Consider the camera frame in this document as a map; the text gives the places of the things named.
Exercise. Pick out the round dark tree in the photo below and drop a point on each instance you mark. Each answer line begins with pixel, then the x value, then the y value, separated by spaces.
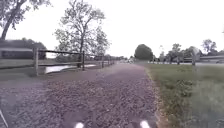
pixel 143 52

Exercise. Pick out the brown gravel path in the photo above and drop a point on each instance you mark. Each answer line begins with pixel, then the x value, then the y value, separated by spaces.
pixel 100 96

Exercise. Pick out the tall sparse tree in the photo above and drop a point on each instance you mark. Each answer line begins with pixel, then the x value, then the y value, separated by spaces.
pixel 81 40

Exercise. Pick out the pale pond water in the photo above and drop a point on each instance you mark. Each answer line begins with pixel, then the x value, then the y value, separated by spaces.
pixel 56 69

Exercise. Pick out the row of trees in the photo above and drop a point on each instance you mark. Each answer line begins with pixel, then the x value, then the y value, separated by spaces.
pixel 175 51

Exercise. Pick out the robot's own part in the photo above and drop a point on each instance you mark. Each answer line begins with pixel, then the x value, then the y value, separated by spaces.
pixel 79 125
pixel 144 124

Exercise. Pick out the green grass field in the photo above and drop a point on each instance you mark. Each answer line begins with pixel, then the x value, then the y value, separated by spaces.
pixel 193 86

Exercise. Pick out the dark treeline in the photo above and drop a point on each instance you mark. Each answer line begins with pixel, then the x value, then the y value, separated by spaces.
pixel 23 43

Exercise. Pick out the grass verge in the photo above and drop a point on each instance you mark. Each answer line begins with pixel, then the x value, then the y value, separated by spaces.
pixel 16 71

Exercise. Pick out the large leaning tree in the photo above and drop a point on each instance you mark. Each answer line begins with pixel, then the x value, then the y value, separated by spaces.
pixel 6 26

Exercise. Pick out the dark wooden rail fence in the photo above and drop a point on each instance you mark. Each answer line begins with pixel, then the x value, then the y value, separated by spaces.
pixel 36 61

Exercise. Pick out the grey wooden rail fence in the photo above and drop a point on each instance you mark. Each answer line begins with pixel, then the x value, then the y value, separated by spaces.
pixel 193 60

